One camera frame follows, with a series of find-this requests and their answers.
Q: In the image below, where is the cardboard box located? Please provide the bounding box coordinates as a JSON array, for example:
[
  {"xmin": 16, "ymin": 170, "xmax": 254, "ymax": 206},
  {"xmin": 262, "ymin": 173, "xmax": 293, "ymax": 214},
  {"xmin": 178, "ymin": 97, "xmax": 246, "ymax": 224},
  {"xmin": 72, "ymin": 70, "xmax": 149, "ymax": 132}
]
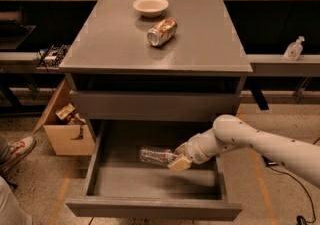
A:
[{"xmin": 33, "ymin": 79, "xmax": 95, "ymax": 156}]

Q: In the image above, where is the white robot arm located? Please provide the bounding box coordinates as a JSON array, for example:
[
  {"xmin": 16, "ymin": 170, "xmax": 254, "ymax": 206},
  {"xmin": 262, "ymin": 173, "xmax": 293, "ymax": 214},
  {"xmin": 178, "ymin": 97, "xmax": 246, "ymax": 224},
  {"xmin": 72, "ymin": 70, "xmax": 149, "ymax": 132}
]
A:
[{"xmin": 168, "ymin": 115, "xmax": 320, "ymax": 187}]

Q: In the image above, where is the snack bag in box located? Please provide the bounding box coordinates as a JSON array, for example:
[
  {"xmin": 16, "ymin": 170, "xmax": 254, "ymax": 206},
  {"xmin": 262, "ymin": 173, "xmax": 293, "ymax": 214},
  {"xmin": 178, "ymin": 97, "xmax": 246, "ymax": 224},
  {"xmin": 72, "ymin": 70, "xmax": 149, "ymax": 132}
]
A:
[{"xmin": 55, "ymin": 103, "xmax": 84, "ymax": 125}]

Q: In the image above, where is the black pedal cable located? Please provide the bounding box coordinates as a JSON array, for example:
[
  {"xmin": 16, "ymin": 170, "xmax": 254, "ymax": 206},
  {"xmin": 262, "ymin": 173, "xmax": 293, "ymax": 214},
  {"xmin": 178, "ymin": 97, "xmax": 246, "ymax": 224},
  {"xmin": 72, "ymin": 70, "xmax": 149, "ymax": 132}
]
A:
[{"xmin": 267, "ymin": 137, "xmax": 320, "ymax": 225}]

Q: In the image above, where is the person's grey trouser leg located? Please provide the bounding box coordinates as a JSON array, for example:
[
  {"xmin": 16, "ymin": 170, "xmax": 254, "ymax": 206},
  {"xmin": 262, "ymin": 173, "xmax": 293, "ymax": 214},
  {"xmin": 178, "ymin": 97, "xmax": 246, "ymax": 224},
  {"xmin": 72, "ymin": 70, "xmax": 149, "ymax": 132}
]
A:
[{"xmin": 0, "ymin": 135, "xmax": 34, "ymax": 225}]

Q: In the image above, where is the black foot pedal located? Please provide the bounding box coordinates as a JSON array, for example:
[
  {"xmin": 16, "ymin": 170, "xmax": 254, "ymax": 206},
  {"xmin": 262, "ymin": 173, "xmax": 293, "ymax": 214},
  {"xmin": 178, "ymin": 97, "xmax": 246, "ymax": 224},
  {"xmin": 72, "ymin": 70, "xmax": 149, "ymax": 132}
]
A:
[{"xmin": 262, "ymin": 156, "xmax": 277, "ymax": 167}]

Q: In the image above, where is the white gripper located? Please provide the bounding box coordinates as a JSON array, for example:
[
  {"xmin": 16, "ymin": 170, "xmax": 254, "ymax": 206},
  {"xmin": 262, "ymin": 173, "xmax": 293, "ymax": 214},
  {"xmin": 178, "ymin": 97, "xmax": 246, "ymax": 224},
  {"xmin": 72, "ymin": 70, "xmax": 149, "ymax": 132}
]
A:
[{"xmin": 168, "ymin": 131, "xmax": 217, "ymax": 171}]

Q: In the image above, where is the white red sneaker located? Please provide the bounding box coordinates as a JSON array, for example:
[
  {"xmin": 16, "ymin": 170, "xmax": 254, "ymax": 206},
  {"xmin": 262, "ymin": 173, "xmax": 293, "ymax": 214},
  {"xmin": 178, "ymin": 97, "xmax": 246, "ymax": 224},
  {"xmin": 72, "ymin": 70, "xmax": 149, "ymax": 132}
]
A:
[{"xmin": 0, "ymin": 136, "xmax": 36, "ymax": 176}]

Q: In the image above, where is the open grey middle drawer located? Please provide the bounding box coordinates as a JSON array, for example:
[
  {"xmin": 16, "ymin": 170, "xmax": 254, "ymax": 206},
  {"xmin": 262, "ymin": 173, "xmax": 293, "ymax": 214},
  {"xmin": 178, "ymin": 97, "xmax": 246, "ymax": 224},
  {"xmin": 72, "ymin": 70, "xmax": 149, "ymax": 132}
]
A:
[{"xmin": 66, "ymin": 121, "xmax": 242, "ymax": 221}]

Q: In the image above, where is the white paper bowl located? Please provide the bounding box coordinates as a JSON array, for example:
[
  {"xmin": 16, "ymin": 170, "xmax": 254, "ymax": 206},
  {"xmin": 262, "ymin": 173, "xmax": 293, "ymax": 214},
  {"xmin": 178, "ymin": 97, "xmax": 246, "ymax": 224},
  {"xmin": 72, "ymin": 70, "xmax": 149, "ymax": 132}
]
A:
[{"xmin": 133, "ymin": 0, "xmax": 169, "ymax": 18}]

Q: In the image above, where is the closed grey top drawer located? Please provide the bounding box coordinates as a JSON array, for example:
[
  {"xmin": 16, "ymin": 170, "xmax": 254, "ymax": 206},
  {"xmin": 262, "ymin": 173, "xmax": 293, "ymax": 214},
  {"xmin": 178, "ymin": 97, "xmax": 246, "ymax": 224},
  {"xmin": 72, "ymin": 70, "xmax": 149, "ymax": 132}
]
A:
[{"xmin": 70, "ymin": 90, "xmax": 240, "ymax": 122}]

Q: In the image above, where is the crushed soda can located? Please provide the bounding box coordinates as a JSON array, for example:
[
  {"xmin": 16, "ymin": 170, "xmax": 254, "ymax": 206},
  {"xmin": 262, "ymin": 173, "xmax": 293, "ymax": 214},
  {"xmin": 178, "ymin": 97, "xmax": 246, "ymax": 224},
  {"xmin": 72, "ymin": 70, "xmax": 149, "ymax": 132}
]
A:
[{"xmin": 147, "ymin": 17, "xmax": 178, "ymax": 47}]

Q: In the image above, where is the black white patterned notebook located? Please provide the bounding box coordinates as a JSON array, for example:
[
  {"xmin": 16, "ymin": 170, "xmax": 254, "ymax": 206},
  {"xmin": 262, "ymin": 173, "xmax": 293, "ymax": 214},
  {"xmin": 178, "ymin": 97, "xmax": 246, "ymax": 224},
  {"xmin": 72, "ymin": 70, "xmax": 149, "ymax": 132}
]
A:
[{"xmin": 38, "ymin": 45, "xmax": 70, "ymax": 68}]

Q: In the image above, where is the grey drawer cabinet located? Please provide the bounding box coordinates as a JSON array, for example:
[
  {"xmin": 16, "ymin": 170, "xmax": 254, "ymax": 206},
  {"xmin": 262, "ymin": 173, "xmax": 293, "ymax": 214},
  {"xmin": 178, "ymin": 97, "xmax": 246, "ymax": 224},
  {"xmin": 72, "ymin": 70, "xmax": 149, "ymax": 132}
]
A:
[{"xmin": 60, "ymin": 0, "xmax": 252, "ymax": 134}]

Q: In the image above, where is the hand sanitizer bottle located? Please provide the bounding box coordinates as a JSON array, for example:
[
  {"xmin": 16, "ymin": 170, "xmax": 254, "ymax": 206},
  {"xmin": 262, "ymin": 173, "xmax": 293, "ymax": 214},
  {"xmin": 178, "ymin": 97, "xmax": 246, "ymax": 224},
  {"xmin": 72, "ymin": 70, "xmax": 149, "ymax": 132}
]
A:
[{"xmin": 284, "ymin": 36, "xmax": 305, "ymax": 61}]

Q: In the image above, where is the clear plastic water bottle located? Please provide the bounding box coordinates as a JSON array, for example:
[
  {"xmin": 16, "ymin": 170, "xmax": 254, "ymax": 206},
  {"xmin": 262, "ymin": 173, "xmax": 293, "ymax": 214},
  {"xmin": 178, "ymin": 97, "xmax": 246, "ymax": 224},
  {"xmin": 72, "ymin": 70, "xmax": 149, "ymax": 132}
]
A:
[{"xmin": 139, "ymin": 146, "xmax": 177, "ymax": 166}]

